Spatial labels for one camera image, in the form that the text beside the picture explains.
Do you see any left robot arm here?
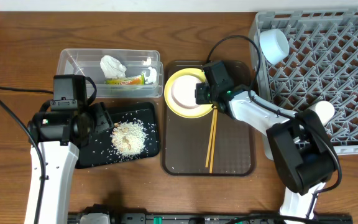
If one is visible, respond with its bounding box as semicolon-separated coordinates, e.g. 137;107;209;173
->
25;100;113;223

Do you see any rice and nutshell pile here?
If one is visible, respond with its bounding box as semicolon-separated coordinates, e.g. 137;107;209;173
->
111;119;147;157

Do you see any yellow plate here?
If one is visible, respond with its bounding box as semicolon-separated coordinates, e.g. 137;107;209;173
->
164;68;213;118

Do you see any white cup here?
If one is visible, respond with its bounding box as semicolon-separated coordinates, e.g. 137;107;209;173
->
308;101;335;126

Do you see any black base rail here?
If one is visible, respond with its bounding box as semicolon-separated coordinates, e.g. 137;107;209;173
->
67;204;354;224

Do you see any small white tissue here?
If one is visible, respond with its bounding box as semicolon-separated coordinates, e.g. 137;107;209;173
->
145;67;157;85

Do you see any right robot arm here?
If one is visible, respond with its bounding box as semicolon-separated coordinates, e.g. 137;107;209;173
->
195;83;342;223

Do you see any light blue bowl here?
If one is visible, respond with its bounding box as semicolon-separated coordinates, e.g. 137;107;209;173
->
259;29;290;65

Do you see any brown serving tray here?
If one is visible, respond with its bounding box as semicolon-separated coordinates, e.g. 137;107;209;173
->
160;60;257;177

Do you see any clear plastic bin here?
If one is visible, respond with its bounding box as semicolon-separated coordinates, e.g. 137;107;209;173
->
57;49;163;98

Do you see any green snack wrapper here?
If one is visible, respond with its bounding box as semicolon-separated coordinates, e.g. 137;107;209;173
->
105;75;145;85

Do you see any grey dishwasher rack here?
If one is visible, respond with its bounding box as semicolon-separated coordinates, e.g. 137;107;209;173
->
249;8;358;155

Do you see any white rice bowl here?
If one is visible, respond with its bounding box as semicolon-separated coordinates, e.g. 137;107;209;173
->
171;75;201;109

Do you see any wooden chopstick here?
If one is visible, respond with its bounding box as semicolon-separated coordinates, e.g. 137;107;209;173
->
205;108;216;168
208;109;218;174

